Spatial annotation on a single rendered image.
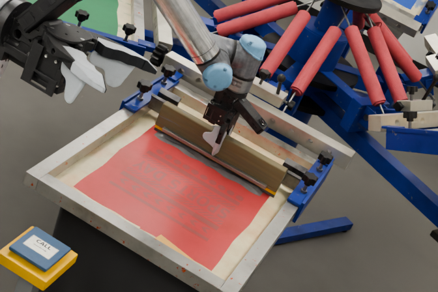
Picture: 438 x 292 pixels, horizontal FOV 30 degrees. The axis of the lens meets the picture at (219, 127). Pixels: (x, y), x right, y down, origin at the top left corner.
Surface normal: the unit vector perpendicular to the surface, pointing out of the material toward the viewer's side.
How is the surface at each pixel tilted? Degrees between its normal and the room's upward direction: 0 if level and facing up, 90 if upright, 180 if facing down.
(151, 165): 0
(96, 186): 0
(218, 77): 90
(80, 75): 82
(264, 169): 89
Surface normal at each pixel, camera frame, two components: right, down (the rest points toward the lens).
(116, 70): 0.13, 0.50
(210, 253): 0.35, -0.81
